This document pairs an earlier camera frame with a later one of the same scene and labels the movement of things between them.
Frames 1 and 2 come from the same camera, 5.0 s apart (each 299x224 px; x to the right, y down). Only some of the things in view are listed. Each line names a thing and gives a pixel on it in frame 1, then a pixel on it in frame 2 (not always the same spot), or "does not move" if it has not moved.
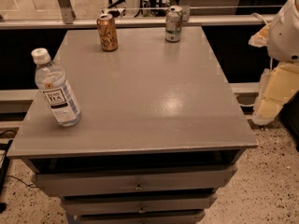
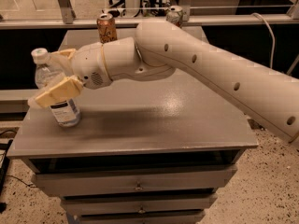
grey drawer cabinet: x=160 y=133 does not move
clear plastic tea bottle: x=51 y=81 does not move
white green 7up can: x=174 y=23 does not move
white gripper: x=285 y=36 -> x=89 y=65
